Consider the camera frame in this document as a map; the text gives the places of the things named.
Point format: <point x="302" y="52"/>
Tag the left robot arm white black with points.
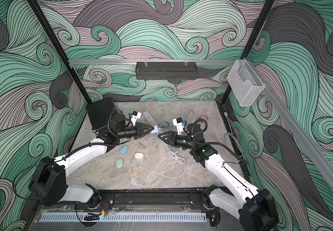
<point x="49" y="184"/>

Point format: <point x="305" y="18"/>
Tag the black metal box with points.
<point x="99" y="114"/>

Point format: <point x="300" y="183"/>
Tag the clear mesh wall bin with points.
<point x="245" y="82"/>

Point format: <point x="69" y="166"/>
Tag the white slotted cable duct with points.
<point x="194" y="217"/>

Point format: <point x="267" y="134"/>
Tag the small colourful card box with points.
<point x="204" y="117"/>

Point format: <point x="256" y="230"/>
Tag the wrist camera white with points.
<point x="178" y="123"/>
<point x="134" y="116"/>

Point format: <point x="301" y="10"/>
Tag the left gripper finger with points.
<point x="144" y="131"/>
<point x="143" y="126"/>

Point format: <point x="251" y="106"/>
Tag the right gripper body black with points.
<point x="181" y="141"/>

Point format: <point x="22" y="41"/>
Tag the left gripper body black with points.
<point x="129" y="134"/>

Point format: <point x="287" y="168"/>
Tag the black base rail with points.
<point x="194" y="198"/>

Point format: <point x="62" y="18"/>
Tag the light blue usb charger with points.
<point x="155" y="129"/>

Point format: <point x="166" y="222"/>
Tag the black wall shelf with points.
<point x="166" y="70"/>

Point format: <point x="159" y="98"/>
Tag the green earbud case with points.
<point x="119" y="163"/>

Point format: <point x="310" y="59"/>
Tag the white earbud case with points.
<point x="139" y="156"/>

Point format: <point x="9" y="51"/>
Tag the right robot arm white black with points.
<point x="255" y="209"/>

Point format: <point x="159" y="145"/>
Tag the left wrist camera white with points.
<point x="134" y="116"/>

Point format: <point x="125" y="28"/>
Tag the power strip cord white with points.
<point x="174" y="156"/>

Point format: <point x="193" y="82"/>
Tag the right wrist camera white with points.
<point x="178" y="123"/>

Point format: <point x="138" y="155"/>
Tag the white power strip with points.
<point x="152" y="122"/>

